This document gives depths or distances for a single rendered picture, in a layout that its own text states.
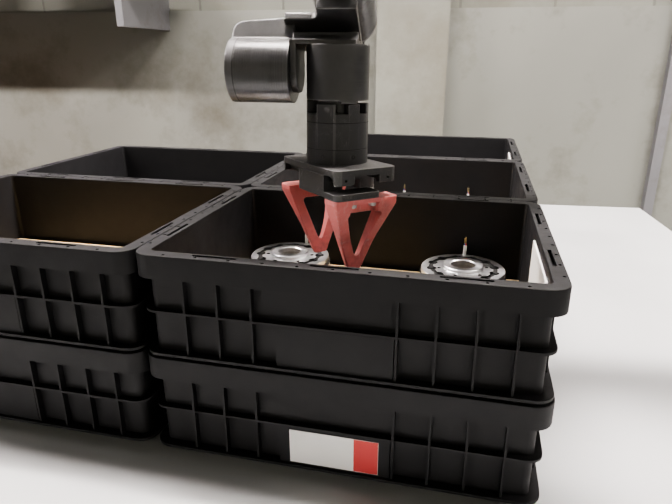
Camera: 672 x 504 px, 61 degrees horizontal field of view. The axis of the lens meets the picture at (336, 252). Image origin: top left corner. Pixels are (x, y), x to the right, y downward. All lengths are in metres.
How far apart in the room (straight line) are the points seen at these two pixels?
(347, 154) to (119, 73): 2.67
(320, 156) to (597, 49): 2.40
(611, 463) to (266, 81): 0.52
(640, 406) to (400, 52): 2.02
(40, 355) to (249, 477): 0.26
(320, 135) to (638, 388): 0.54
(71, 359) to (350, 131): 0.38
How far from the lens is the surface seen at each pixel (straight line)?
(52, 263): 0.63
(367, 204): 0.52
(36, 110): 3.41
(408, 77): 2.58
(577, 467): 0.68
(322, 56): 0.51
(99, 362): 0.65
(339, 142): 0.51
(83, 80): 3.24
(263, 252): 0.76
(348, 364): 0.54
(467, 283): 0.48
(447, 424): 0.56
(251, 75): 0.53
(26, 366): 0.73
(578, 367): 0.87
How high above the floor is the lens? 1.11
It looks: 19 degrees down
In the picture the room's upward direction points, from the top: straight up
